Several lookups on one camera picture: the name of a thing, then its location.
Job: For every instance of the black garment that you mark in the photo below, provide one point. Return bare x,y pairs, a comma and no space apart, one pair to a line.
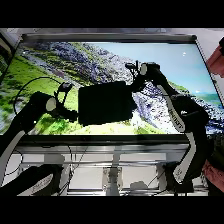
105,103

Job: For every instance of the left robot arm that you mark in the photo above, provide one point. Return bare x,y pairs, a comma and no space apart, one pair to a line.
28,116

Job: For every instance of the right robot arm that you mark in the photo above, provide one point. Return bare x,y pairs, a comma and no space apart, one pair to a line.
186,123

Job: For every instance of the pink garment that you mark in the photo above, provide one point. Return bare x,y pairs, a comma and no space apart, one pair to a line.
217,61

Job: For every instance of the silver frame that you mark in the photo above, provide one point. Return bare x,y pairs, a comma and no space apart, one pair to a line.
113,156

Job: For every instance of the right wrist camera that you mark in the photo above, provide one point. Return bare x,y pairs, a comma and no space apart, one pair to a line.
132,68

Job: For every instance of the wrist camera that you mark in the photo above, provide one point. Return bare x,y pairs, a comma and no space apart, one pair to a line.
64,88
132,68

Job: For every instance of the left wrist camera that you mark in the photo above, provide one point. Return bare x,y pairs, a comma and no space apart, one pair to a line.
64,88

